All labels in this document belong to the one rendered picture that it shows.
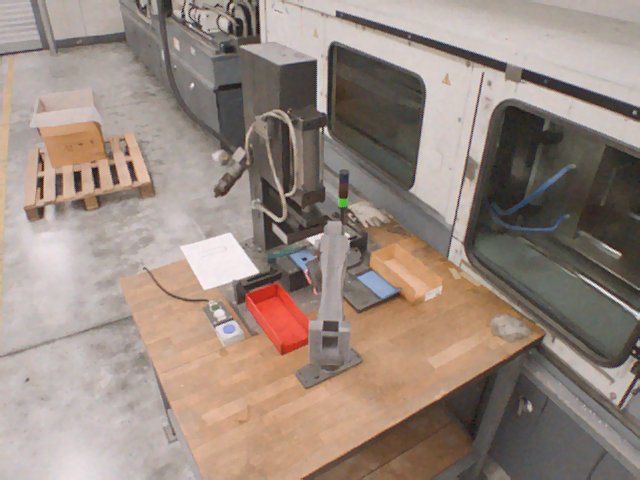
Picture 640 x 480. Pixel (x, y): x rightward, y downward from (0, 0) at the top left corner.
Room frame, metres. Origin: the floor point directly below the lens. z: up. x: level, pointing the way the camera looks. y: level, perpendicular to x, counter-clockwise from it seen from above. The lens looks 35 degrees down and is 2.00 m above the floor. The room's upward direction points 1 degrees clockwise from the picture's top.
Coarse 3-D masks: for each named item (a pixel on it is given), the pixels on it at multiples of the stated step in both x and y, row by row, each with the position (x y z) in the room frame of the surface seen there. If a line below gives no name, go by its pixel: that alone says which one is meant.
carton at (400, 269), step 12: (372, 252) 1.42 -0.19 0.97; (384, 252) 1.45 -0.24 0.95; (396, 252) 1.47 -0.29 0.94; (372, 264) 1.40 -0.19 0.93; (384, 264) 1.35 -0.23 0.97; (396, 264) 1.43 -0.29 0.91; (408, 264) 1.41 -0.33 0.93; (420, 264) 1.36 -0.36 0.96; (384, 276) 1.34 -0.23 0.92; (396, 276) 1.29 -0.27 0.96; (408, 276) 1.36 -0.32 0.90; (420, 276) 1.35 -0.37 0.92; (432, 276) 1.30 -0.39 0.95; (396, 288) 1.28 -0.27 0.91; (408, 288) 1.23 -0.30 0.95; (420, 288) 1.29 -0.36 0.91; (432, 288) 1.29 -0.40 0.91; (408, 300) 1.23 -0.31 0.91; (420, 300) 1.22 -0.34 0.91
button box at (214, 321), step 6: (156, 282) 1.30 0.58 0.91; (162, 288) 1.27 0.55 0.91; (168, 294) 1.24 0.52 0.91; (186, 300) 1.21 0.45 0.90; (192, 300) 1.21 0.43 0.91; (198, 300) 1.21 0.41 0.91; (204, 300) 1.21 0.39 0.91; (216, 300) 1.19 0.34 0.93; (222, 300) 1.19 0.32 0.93; (204, 306) 1.16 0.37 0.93; (210, 306) 1.16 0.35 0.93; (222, 306) 1.16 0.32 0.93; (204, 312) 1.14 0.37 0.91; (210, 312) 1.13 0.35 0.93; (228, 312) 1.13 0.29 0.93; (210, 318) 1.10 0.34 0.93; (216, 318) 1.10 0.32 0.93; (222, 318) 1.10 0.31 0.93; (228, 318) 1.10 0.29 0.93; (210, 324) 1.10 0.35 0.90; (216, 324) 1.08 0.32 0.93; (222, 324) 1.09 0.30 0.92
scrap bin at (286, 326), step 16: (272, 288) 1.24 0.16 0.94; (256, 304) 1.20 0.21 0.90; (272, 304) 1.20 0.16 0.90; (288, 304) 1.18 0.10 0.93; (256, 320) 1.12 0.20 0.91; (272, 320) 1.12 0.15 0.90; (288, 320) 1.12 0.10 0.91; (304, 320) 1.09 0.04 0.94; (272, 336) 1.02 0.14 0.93; (288, 336) 1.05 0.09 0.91; (304, 336) 1.05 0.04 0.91; (288, 352) 0.99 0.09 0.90
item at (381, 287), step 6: (360, 276) 1.33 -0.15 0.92; (366, 276) 1.33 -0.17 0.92; (372, 276) 1.33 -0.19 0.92; (378, 276) 1.33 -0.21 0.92; (366, 282) 1.30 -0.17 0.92; (372, 282) 1.30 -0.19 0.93; (378, 282) 1.30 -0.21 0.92; (384, 282) 1.30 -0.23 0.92; (372, 288) 1.27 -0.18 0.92; (378, 288) 1.27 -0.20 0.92; (384, 288) 1.27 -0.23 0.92; (390, 288) 1.27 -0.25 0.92; (402, 288) 1.24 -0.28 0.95; (378, 294) 1.24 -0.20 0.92; (384, 294) 1.24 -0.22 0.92; (390, 294) 1.22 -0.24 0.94
